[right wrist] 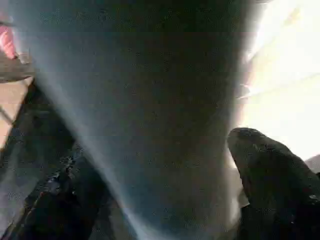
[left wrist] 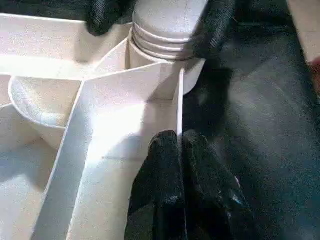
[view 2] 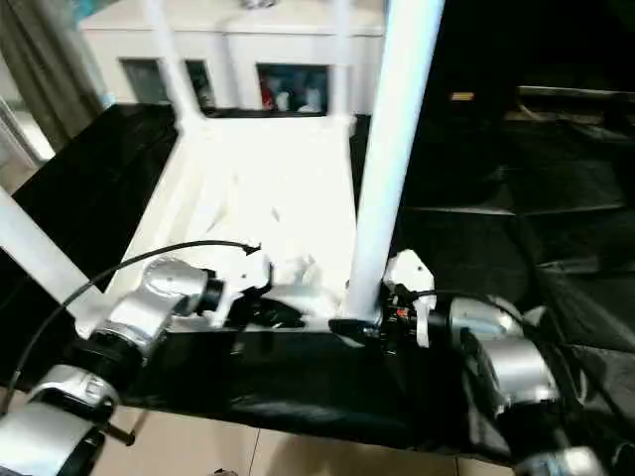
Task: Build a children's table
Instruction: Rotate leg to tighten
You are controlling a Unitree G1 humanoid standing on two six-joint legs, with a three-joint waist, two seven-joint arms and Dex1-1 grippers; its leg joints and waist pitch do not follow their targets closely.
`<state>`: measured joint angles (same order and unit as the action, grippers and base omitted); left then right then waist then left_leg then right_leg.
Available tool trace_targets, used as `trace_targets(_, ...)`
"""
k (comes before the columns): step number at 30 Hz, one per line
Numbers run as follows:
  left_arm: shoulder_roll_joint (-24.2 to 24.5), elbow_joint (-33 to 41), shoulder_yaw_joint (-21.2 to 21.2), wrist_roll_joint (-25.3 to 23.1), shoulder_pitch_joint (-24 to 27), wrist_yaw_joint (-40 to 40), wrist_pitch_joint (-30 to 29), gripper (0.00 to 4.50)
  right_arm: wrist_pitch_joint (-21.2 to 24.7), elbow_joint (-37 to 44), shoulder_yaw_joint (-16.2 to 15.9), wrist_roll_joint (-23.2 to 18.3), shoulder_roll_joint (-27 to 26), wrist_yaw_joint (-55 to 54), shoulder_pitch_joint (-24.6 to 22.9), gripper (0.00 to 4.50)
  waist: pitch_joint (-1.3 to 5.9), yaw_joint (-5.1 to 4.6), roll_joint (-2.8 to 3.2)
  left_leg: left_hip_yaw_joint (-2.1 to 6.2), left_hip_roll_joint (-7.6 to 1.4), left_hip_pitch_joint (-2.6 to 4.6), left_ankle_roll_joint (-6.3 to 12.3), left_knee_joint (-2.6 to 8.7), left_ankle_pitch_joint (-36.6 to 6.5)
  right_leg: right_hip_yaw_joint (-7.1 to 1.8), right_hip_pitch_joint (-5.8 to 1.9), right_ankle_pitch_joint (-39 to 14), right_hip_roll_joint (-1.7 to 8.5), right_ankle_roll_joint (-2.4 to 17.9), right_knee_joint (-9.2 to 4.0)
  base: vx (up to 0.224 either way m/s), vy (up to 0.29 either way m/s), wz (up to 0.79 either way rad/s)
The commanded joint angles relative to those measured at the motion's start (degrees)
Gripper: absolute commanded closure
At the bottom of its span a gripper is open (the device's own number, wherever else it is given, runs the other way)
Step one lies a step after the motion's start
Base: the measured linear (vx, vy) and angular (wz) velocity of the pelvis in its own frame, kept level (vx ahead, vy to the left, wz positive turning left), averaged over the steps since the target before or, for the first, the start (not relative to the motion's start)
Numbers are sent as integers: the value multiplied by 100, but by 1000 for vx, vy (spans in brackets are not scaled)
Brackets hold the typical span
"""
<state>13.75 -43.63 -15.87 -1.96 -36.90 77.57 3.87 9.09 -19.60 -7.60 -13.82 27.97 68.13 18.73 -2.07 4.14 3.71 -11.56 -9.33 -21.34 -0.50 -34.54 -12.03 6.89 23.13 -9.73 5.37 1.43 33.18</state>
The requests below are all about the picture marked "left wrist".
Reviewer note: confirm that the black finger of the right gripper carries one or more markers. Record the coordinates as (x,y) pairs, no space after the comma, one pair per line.
(210,32)
(102,17)

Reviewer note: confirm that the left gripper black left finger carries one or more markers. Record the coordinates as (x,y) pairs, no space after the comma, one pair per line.
(160,192)

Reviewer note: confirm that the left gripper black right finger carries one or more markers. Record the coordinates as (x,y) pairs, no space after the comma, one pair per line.
(210,197)

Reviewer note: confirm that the white plastic table leg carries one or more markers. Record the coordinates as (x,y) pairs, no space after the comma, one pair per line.
(165,17)

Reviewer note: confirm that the white plastic table top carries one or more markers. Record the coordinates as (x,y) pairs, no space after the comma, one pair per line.
(112,105)

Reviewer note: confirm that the black mat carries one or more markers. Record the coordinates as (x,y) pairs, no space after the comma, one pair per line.
(270,137)

